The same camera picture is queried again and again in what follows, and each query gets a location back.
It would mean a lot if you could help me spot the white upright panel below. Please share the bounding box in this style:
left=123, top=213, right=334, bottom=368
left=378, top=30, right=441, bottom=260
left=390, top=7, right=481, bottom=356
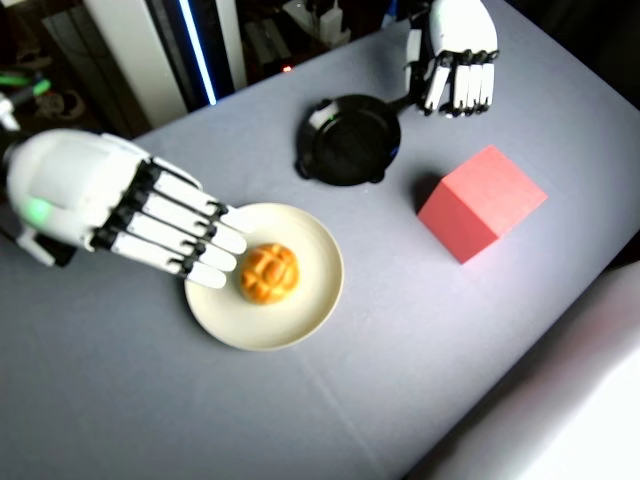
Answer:
left=82, top=0, right=189, bottom=129

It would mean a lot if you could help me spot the cream round plate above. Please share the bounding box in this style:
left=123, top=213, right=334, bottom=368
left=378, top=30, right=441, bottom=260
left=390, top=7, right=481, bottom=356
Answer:
left=183, top=201, right=345, bottom=352

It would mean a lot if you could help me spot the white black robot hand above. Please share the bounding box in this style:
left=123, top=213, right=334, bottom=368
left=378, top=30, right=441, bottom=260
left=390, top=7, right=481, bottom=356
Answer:
left=3, top=128, right=249, bottom=291
left=404, top=0, right=501, bottom=120

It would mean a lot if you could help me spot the blue light strip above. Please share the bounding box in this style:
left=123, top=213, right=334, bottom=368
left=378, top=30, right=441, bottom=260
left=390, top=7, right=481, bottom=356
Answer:
left=178, top=0, right=219, bottom=107

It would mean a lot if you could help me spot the golden round bread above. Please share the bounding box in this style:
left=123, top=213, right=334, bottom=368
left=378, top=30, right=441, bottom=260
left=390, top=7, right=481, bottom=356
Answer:
left=239, top=242, right=301, bottom=305

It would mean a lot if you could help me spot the red cube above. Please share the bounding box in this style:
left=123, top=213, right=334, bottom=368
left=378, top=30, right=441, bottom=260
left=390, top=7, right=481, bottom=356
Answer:
left=417, top=144, right=549, bottom=265

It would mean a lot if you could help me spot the grey table cloth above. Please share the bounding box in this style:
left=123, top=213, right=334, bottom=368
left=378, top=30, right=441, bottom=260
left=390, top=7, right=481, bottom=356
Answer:
left=0, top=0, right=640, bottom=480

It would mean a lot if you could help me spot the small white box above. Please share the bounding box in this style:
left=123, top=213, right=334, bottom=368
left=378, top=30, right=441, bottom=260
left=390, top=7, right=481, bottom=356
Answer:
left=318, top=0, right=353, bottom=46

